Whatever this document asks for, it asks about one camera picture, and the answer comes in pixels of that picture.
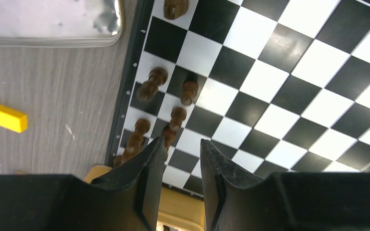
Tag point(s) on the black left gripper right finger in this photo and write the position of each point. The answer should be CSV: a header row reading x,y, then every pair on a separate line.
x,y
237,200

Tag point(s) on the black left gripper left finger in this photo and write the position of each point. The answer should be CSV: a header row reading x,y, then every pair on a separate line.
x,y
124,199

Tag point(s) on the black white folding chessboard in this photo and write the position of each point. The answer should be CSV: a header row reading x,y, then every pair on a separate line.
x,y
283,85

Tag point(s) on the tin lid with bears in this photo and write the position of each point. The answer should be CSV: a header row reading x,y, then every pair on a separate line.
x,y
60,23

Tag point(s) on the gold tin box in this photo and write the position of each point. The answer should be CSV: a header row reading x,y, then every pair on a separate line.
x,y
180,212

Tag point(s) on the dark pawn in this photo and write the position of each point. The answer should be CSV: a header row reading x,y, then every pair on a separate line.
x,y
178,115
169,136
189,92

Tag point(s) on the dark tall piece back row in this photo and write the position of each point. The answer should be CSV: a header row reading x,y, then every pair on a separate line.
x,y
156,78

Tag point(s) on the small yellow block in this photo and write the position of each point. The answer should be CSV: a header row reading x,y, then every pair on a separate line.
x,y
12,119

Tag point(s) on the dark piece near rook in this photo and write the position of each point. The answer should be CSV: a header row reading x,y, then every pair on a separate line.
x,y
173,9

